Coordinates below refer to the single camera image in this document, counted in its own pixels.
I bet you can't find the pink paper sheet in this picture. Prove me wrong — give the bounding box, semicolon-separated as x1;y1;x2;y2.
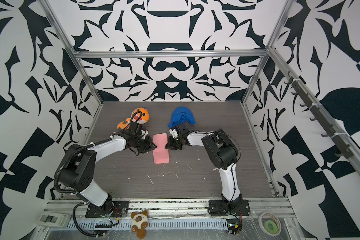
153;133;170;164

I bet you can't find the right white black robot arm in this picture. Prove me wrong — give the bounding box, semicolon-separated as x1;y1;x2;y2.
165;124;251;218

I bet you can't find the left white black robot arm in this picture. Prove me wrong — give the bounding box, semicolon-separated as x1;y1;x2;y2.
54;123;157;215

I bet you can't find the orange shark plush toy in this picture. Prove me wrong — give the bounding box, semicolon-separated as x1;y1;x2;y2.
117;108;150;130

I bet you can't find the blue cloth cap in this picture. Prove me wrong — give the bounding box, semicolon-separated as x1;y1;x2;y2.
168;107;196;129

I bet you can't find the brown white plush toy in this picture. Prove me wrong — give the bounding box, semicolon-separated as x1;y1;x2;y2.
131;210;149;240

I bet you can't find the small electronics board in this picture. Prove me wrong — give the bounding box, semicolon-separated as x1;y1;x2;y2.
227;219;243;235

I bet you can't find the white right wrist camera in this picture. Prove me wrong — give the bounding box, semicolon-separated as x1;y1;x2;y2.
170;129;179;139

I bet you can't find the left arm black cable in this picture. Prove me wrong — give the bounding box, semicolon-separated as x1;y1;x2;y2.
71;202;121;238

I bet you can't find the white switch box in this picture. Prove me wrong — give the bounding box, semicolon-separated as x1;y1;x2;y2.
37;212;71;228

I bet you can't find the black hook rail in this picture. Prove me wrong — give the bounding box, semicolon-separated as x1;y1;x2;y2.
284;71;355;160

